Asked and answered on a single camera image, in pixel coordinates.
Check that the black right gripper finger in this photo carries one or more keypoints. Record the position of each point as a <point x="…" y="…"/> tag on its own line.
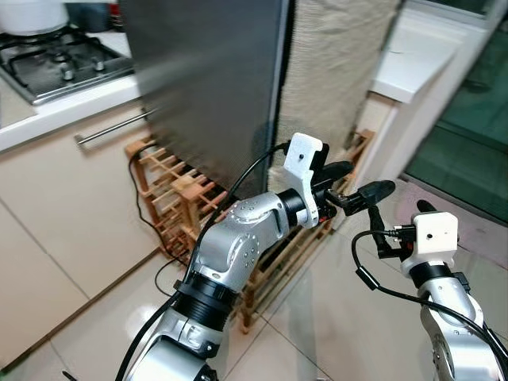
<point x="377" y="222"/>
<point x="427" y="207"/>

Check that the white framed glass door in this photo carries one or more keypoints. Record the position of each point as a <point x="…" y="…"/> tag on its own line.
<point x="468" y="143"/>

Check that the beige kitchen cabinet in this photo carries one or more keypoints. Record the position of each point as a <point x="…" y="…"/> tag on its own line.
<point x="63" y="222"/>

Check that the pink floor mat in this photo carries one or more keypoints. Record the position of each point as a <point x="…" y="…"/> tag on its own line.
<point x="480" y="234"/>

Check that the dark round pot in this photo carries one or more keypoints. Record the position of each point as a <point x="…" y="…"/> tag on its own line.
<point x="94" y="14"/>

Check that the white cooking pot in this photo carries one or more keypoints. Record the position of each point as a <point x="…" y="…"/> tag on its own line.
<point x="32" y="16"/>

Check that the white low cabinet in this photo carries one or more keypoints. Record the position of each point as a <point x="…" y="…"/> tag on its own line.
<point x="421" y="55"/>

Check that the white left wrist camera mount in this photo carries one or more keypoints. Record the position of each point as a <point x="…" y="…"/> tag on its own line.
<point x="302" y="155"/>

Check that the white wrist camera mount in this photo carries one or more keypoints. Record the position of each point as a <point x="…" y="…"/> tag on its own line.
<point x="302" y="155"/>
<point x="435" y="234"/>

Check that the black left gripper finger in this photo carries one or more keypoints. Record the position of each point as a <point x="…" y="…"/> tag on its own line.
<point x="337" y="171"/>
<point x="373" y="194"/>

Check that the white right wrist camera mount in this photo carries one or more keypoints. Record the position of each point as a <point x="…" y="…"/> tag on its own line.
<point x="435" y="234"/>

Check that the beige woven cloth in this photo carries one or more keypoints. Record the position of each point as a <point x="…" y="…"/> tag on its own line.
<point x="333" y="63"/>

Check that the wooden slatted rack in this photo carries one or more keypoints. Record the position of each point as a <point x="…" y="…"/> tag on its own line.
<point x="182" y="186"/>

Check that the steel gas stove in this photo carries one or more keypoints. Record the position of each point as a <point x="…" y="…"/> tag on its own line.
<point x="63" y="67"/>

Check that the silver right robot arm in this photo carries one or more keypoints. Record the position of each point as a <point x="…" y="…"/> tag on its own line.
<point x="452" y="341"/>

